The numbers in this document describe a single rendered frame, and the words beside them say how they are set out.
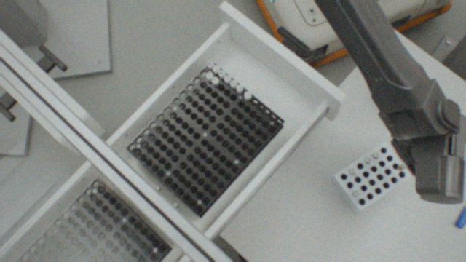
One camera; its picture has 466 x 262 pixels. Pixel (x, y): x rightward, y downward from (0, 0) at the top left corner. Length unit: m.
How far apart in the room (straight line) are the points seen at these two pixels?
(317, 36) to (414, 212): 0.81
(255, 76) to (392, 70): 0.39
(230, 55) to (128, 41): 1.06
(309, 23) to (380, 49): 1.06
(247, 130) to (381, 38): 0.33
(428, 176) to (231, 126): 0.34
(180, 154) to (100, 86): 1.13
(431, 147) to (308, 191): 0.34
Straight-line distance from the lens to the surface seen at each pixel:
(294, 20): 1.66
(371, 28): 0.59
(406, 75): 0.63
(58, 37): 2.04
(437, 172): 0.69
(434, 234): 1.01
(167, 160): 0.84
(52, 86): 0.92
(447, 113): 0.66
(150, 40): 1.97
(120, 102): 1.89
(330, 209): 0.97
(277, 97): 0.93
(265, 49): 0.90
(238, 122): 0.85
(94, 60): 1.95
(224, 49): 0.98
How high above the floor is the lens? 1.71
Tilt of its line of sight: 73 degrees down
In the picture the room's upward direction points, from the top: 7 degrees counter-clockwise
